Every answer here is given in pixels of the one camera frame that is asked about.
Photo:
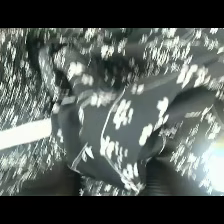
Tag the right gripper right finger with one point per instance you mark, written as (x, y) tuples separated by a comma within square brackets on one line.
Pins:
[(163, 176)]

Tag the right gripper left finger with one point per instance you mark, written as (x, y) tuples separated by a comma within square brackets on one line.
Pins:
[(53, 183)]

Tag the black white-flowered shirt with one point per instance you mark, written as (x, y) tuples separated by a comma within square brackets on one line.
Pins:
[(133, 110)]

